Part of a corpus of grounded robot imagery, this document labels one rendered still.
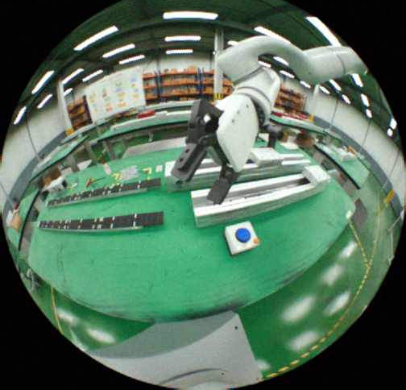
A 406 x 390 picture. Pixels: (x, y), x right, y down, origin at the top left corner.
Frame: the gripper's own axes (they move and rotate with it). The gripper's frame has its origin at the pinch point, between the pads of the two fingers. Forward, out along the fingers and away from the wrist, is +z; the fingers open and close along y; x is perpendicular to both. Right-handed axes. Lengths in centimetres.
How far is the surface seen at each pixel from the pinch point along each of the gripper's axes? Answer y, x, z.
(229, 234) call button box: -20.7, 1.2, 6.0
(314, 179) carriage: -44, 22, -33
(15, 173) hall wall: 570, -851, 501
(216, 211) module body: -18.6, -5.3, 2.3
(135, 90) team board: 22, -277, -124
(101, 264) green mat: -1.1, -21.9, 40.1
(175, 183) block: -18.6, -27.6, 1.1
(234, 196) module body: -27.5, -6.3, -5.7
